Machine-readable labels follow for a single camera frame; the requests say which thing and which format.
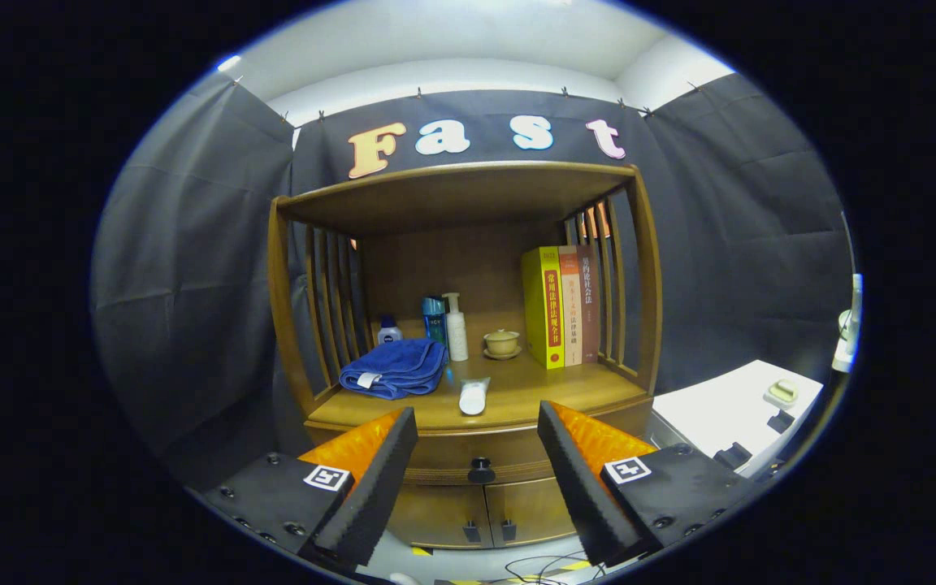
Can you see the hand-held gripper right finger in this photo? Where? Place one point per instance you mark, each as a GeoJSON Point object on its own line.
{"type": "Point", "coordinates": [582, 487]}

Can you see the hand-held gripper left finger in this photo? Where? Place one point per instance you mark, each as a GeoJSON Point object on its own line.
{"type": "Point", "coordinates": [379, 487]}

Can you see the wooden drawer with black knob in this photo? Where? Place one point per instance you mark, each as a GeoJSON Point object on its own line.
{"type": "Point", "coordinates": [468, 444]}

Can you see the white green cosmetic tube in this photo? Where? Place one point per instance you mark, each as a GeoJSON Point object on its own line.
{"type": "Point", "coordinates": [473, 398]}

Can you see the wooden cabinet door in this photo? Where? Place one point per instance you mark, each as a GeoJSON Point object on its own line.
{"type": "Point", "coordinates": [435, 512]}
{"type": "Point", "coordinates": [537, 508]}

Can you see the wooden countertop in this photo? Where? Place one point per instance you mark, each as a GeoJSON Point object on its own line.
{"type": "Point", "coordinates": [533, 390]}

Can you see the white side cabinet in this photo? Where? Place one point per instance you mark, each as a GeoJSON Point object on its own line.
{"type": "Point", "coordinates": [720, 406]}

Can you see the blue folded towel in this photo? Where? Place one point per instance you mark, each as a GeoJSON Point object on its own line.
{"type": "Point", "coordinates": [395, 366]}

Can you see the small white blue-capped bottle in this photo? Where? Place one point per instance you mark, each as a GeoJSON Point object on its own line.
{"type": "Point", "coordinates": [389, 331]}

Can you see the beige lidded teacup with saucer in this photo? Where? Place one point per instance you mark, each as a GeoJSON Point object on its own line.
{"type": "Point", "coordinates": [502, 344]}

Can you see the white pump bottle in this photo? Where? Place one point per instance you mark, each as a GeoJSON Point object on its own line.
{"type": "Point", "coordinates": [457, 333]}

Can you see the orange and cream book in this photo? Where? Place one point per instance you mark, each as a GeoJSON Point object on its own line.
{"type": "Point", "coordinates": [569, 313]}

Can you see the blue translucent bottle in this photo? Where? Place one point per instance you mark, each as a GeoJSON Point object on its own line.
{"type": "Point", "coordinates": [434, 321]}

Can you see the brown book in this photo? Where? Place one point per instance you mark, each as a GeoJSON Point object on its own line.
{"type": "Point", "coordinates": [589, 309]}

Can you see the thick yellow book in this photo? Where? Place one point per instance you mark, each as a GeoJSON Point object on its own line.
{"type": "Point", "coordinates": [539, 313]}

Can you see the small black block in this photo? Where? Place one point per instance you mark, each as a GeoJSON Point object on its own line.
{"type": "Point", "coordinates": [781, 421]}

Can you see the small beige green object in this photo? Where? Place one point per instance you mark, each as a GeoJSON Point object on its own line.
{"type": "Point", "coordinates": [782, 392]}

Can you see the white device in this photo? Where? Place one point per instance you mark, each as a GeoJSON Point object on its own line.
{"type": "Point", "coordinates": [850, 341]}

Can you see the ceiling light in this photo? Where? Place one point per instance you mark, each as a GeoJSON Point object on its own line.
{"type": "Point", "coordinates": [229, 63]}

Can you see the black bracket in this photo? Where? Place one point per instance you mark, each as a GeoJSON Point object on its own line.
{"type": "Point", "coordinates": [733, 457]}

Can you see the wooden cabinet with shelf frame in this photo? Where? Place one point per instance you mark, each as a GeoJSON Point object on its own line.
{"type": "Point", "coordinates": [452, 260]}

